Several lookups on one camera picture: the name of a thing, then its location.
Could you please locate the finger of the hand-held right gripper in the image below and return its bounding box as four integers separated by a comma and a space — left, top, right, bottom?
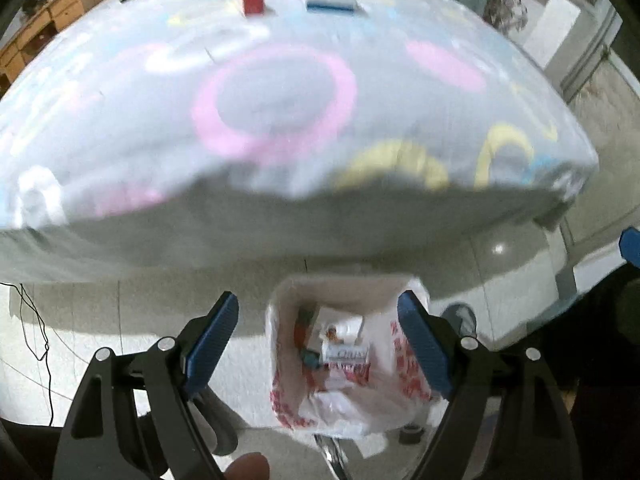
619, 227, 640, 267

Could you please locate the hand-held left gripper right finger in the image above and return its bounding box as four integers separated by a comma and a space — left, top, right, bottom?
396, 290, 583, 480

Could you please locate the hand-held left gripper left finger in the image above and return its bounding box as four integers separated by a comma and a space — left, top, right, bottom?
52, 291, 240, 480

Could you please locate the bin with white plastic bag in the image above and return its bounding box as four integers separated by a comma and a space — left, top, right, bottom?
264, 275, 436, 436

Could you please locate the metal chair leg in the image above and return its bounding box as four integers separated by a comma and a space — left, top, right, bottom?
314, 434, 351, 480

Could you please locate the floral cloth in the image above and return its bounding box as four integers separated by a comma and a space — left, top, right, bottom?
487, 0, 528, 36

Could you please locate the wooden desk with drawers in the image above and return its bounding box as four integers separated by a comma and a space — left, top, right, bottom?
0, 0, 118, 86

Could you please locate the black cable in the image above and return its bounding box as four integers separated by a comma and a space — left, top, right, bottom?
0, 282, 53, 426

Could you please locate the bed with ring-print sheet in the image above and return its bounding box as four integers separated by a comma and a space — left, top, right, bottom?
0, 0, 600, 286

